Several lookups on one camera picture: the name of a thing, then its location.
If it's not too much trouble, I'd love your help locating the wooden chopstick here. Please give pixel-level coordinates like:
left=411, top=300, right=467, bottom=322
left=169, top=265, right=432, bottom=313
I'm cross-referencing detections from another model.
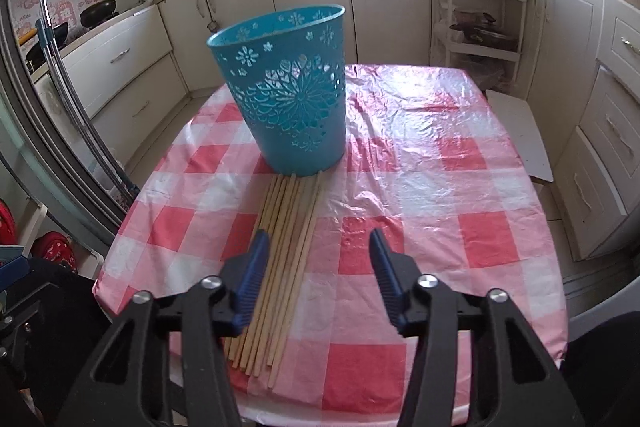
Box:
left=222, top=178, right=279, bottom=355
left=267, top=172, right=324, bottom=389
left=232, top=174, right=295, bottom=371
left=266, top=171, right=323, bottom=367
left=239, top=176, right=298, bottom=375
left=252, top=179, right=306, bottom=377
left=228, top=174, right=288, bottom=367
left=244, top=176, right=300, bottom=377

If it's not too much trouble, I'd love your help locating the pink checked plastic tablecloth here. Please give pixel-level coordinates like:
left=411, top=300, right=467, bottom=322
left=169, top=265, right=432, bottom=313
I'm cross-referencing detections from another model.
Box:
left=93, top=65, right=567, bottom=426

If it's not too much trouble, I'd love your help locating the red patterned bag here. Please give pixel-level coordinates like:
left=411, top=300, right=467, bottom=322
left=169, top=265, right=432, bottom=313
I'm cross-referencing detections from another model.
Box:
left=1, top=200, right=77, bottom=273

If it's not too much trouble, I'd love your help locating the white board leaning on cabinet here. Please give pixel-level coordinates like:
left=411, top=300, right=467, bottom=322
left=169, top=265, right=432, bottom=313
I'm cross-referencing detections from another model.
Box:
left=485, top=90, right=553, bottom=183

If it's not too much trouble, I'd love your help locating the teal perforated plastic basket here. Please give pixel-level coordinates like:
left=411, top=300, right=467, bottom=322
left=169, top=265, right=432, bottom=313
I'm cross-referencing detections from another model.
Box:
left=206, top=4, right=346, bottom=178

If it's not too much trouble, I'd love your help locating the white tiered storage rack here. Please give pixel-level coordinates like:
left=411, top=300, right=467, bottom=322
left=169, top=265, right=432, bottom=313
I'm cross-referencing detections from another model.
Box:
left=431, top=0, right=529, bottom=90

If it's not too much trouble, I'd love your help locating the black frying pan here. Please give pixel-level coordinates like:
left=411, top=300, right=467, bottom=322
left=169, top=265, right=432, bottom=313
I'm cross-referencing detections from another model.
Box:
left=80, top=0, right=117, bottom=29

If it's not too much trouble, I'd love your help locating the black wok on stove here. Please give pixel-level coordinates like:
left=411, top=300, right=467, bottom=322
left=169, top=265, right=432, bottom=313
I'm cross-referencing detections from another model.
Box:
left=18, top=22, right=71, bottom=70

